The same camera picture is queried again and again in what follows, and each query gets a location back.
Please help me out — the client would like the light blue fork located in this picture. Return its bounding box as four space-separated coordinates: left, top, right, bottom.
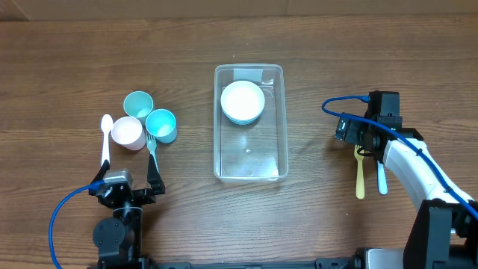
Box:
376 161 388 195

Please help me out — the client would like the blue cup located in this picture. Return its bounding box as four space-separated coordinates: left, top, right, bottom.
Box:
146 108 178 143

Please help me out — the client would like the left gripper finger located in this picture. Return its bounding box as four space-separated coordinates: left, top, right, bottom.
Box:
88 160 111 195
147 154 166 195

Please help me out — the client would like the green cup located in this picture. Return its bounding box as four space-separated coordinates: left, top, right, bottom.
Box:
123 91 155 125

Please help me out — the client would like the clear plastic container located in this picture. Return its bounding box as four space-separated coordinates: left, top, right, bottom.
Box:
213 64 288 182

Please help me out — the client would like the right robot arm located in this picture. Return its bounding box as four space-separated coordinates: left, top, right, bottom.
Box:
335 114 477 268

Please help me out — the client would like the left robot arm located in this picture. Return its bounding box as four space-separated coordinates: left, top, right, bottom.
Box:
89 155 165 269

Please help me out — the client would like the white bowl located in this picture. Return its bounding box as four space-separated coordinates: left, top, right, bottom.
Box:
220 81 265 120

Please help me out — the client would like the left blue cable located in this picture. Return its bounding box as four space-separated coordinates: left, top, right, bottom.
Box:
48 179 105 269

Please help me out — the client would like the white spoon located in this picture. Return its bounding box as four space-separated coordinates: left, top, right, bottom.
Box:
100 114 114 164

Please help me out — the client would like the pink cup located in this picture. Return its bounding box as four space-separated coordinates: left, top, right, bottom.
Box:
111 117 146 151

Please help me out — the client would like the light green bowl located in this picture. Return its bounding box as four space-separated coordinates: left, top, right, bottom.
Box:
226 115 259 126

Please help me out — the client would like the right blue cable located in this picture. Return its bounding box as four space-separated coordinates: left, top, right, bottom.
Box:
321 95 478 221

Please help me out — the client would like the yellow fork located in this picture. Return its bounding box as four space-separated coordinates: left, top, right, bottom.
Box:
354 145 365 200

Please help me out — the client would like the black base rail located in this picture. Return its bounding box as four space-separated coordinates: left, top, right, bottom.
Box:
87 253 404 269

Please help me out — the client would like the green fork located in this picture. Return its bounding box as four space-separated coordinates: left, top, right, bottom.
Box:
146 132 160 173

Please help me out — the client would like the blue cable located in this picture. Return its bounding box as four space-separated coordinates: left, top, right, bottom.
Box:
48 179 105 269
321 95 478 221

